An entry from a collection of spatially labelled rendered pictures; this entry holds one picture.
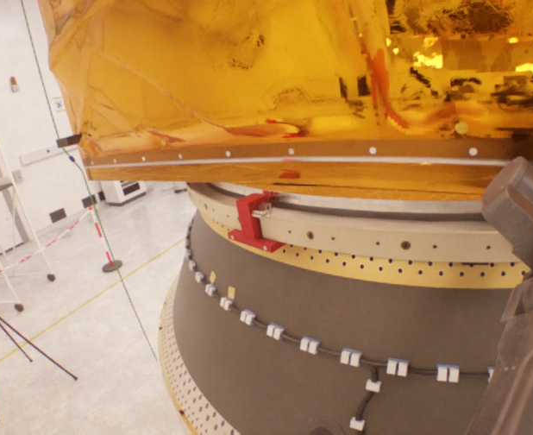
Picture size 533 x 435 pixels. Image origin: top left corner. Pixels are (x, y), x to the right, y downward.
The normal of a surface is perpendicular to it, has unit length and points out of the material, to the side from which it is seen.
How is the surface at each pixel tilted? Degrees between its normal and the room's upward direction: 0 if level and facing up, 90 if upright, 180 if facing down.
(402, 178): 90
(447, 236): 90
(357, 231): 90
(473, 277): 62
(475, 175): 90
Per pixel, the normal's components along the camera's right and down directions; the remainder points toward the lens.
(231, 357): -0.73, -0.10
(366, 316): -0.52, -0.06
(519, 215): -0.70, 0.58
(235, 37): -0.54, 0.36
